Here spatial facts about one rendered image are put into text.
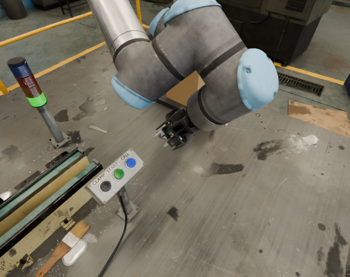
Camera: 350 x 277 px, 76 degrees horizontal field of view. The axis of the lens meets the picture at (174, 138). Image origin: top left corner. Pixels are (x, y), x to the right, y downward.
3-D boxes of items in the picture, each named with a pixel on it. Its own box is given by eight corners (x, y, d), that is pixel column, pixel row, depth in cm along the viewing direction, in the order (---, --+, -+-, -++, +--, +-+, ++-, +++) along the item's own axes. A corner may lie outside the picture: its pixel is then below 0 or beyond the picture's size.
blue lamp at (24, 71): (19, 79, 80) (12, 68, 77) (11, 75, 82) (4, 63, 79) (34, 72, 83) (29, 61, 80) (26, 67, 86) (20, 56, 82)
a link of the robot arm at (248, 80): (261, 35, 37) (293, 86, 38) (213, 74, 48) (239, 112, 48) (233, 53, 32) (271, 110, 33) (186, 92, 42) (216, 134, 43)
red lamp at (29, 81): (25, 90, 83) (19, 79, 80) (17, 85, 86) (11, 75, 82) (40, 83, 87) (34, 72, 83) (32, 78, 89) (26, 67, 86)
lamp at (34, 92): (31, 100, 87) (25, 90, 83) (23, 94, 89) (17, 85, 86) (45, 93, 90) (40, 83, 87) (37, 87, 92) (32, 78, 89)
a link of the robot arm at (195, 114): (212, 77, 47) (240, 112, 48) (199, 87, 51) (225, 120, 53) (189, 97, 42) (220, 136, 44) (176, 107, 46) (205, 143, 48)
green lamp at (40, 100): (36, 109, 90) (31, 100, 87) (28, 103, 92) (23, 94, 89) (49, 101, 93) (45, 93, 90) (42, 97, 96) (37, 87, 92)
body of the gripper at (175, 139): (153, 129, 56) (177, 111, 46) (173, 111, 61) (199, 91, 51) (172, 152, 57) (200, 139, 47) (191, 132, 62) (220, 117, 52)
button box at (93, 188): (100, 205, 64) (104, 205, 60) (83, 187, 64) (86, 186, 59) (140, 166, 74) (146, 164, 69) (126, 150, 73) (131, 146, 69)
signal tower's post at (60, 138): (57, 149, 106) (10, 68, 75) (48, 141, 109) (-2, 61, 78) (71, 138, 110) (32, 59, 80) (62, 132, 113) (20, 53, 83)
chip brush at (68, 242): (43, 283, 69) (42, 282, 68) (33, 273, 71) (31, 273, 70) (91, 226, 81) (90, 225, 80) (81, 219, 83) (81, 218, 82)
